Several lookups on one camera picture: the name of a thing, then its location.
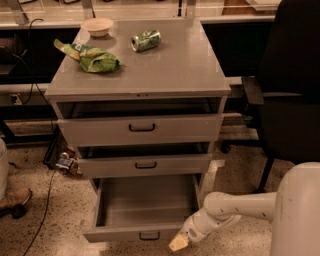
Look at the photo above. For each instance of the grey drawer cabinet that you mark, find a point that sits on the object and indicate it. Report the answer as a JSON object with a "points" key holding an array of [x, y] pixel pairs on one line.
{"points": [[182, 66]]}

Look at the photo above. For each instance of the grey middle drawer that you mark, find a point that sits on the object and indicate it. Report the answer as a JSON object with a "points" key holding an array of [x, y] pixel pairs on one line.
{"points": [[145, 160]]}

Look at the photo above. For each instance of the black office chair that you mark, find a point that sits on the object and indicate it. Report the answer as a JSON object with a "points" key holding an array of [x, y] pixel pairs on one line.
{"points": [[284, 96]]}

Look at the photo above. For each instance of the wall power outlet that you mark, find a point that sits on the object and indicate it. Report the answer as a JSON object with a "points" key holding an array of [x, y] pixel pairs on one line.
{"points": [[15, 99]]}

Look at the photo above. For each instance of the white trouser leg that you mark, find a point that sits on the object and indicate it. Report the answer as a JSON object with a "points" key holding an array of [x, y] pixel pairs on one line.
{"points": [[4, 168]]}

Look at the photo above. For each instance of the beige bowl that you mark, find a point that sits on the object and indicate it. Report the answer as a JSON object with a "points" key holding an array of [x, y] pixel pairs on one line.
{"points": [[97, 27]]}

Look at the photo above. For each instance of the green soda can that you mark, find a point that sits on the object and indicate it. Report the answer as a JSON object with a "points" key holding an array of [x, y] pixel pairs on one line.
{"points": [[146, 40]]}

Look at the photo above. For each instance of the grey top drawer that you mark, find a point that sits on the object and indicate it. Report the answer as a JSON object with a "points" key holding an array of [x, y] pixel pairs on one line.
{"points": [[106, 123]]}

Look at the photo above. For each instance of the grey bottom drawer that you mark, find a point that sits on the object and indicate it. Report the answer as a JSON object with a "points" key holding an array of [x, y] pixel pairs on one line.
{"points": [[143, 208]]}

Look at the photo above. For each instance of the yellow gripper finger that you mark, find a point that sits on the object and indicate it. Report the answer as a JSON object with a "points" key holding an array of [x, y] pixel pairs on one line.
{"points": [[180, 241]]}

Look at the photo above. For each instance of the grey drawer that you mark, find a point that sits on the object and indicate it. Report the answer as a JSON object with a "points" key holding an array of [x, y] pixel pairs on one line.
{"points": [[106, 123], [143, 208], [145, 160]]}

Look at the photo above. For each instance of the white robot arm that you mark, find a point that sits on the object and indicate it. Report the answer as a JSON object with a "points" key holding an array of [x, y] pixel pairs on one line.
{"points": [[293, 209]]}

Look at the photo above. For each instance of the green chip bag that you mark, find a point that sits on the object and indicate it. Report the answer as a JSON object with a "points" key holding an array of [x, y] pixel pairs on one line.
{"points": [[91, 59]]}

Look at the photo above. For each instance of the small toy pile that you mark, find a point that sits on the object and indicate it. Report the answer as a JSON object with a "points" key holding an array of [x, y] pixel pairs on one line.
{"points": [[67, 162]]}

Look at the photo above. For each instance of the brown work boot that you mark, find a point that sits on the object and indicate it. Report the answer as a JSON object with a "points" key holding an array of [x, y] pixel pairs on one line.
{"points": [[13, 203]]}

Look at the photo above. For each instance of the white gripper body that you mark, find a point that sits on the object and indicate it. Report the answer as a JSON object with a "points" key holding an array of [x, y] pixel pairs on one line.
{"points": [[194, 231]]}

